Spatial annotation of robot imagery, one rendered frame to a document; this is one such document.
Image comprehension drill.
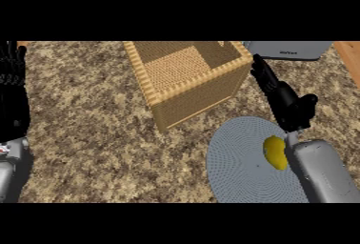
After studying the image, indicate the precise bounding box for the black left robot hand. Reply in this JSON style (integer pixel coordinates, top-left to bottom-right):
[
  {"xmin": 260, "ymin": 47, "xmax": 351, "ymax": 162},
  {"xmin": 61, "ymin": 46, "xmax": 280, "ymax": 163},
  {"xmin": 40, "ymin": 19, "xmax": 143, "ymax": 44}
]
[{"xmin": 0, "ymin": 40, "xmax": 31, "ymax": 143}]

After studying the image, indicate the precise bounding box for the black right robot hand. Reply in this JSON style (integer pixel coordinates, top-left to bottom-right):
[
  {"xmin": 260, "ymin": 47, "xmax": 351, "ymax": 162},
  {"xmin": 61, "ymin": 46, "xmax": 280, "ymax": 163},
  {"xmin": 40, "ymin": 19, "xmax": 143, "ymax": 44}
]
[{"xmin": 249, "ymin": 53, "xmax": 319, "ymax": 133}]

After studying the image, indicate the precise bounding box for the yellow lemon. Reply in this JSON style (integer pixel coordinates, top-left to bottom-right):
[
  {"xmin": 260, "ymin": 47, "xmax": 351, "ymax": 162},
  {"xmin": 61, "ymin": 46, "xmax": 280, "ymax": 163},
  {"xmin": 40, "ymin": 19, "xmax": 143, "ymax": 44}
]
[{"xmin": 261, "ymin": 134, "xmax": 289, "ymax": 171}]

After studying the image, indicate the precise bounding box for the square wicker basket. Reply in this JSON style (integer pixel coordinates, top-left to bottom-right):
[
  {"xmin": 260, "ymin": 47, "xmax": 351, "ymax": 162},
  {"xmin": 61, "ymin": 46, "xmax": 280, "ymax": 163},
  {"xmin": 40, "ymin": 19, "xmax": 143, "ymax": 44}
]
[{"xmin": 123, "ymin": 40, "xmax": 255, "ymax": 133}]

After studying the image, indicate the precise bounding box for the round grey placemat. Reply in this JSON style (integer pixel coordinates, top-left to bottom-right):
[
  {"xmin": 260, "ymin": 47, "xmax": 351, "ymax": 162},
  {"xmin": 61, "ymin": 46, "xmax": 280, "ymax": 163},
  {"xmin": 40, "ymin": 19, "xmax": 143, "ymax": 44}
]
[{"xmin": 205, "ymin": 115, "xmax": 311, "ymax": 204}]

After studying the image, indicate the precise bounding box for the grey appliance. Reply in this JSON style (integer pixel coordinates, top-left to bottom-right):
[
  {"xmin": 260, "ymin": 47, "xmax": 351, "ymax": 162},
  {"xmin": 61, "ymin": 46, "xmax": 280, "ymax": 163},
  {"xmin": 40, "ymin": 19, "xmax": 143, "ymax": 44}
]
[{"xmin": 242, "ymin": 40, "xmax": 335, "ymax": 61}]

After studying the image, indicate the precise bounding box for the brown wooden board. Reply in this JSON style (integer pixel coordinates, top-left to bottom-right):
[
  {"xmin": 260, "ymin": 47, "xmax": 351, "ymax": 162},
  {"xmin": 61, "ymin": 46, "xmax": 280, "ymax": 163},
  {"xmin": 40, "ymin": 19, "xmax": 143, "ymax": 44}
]
[{"xmin": 334, "ymin": 40, "xmax": 360, "ymax": 90}]

